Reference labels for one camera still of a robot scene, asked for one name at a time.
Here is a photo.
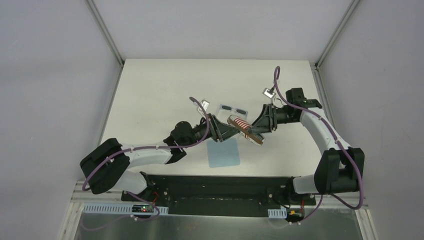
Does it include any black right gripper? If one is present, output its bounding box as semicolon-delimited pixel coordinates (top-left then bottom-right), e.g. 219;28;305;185
248;104;298;135

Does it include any flag print glasses case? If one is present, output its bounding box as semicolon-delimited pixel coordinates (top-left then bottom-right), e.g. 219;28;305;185
227;115;265;146

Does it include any light blue cleaning cloth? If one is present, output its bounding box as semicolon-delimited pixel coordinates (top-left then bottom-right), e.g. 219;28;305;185
206;137;241;168

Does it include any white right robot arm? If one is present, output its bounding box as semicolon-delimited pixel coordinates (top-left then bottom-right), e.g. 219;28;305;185
251;88;365;205

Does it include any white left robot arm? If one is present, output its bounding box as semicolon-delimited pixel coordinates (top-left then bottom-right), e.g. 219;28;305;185
80;114;240;203

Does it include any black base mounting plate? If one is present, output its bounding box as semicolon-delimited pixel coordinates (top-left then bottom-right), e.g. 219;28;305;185
138;175;317;218

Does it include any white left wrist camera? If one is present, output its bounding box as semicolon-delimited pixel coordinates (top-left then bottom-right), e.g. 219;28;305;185
196;99;210;117

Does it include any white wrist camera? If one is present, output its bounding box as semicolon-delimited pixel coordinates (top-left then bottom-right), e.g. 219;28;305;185
262;88;276;100
196;99;210;117

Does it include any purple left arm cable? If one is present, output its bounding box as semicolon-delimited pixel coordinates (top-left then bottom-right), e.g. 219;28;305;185
81;96;211;192

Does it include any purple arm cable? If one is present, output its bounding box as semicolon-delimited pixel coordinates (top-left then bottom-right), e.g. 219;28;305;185
81;96;211;192
273;66;365;210

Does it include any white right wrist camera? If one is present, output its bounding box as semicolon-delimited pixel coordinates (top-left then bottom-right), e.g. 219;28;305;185
262;88;276;100

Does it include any right white cable duct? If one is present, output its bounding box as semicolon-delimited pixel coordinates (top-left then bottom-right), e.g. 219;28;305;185
267;207;288;219

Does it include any white cable duct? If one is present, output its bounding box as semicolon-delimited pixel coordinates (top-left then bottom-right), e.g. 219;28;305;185
82;203;158;216
267;207;288;219

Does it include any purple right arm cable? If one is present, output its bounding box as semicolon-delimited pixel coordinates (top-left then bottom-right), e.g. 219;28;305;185
273;66;365;210

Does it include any left white cable duct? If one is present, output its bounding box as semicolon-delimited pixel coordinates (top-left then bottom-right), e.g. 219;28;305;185
82;203;158;216

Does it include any aluminium frame rail front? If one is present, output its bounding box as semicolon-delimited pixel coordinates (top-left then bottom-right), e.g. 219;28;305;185
71;181;359;209

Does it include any right aluminium corner post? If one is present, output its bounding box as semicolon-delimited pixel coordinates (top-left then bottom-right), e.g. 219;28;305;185
314;0;362;70

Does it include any aluminium corner post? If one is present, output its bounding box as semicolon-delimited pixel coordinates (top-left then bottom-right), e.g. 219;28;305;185
314;0;362;70
85;0;125;69

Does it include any left aluminium corner post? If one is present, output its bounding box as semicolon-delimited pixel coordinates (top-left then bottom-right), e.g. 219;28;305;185
85;0;125;69

